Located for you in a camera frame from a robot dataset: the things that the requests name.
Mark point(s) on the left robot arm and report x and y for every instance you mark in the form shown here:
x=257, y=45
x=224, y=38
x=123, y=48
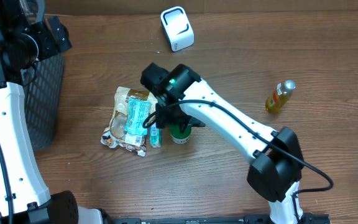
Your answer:
x=24, y=196

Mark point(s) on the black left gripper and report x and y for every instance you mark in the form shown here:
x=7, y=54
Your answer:
x=41, y=31

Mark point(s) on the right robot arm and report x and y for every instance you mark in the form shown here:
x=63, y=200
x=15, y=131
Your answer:
x=186, y=100

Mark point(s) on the small teal tissue pack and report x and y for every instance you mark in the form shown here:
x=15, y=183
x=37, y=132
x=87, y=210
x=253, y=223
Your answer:
x=155, y=136

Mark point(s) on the yellow liquid bottle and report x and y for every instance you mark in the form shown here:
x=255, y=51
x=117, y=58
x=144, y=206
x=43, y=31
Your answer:
x=280, y=96

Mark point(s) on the teal wet wipes pack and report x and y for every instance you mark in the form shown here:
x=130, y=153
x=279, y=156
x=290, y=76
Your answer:
x=138, y=111

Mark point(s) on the green lid jar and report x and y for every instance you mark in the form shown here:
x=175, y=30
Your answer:
x=179, y=137

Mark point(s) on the white barcode scanner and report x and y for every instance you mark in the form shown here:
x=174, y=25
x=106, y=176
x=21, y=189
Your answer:
x=177, y=28

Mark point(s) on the brown white snack bag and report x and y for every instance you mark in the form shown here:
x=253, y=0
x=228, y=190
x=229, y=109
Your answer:
x=115, y=135

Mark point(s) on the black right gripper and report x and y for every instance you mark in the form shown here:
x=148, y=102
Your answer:
x=183, y=123

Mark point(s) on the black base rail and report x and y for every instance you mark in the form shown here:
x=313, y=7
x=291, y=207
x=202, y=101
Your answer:
x=247, y=219

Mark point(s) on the grey plastic basket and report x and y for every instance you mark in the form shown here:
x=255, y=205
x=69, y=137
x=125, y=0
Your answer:
x=42, y=86

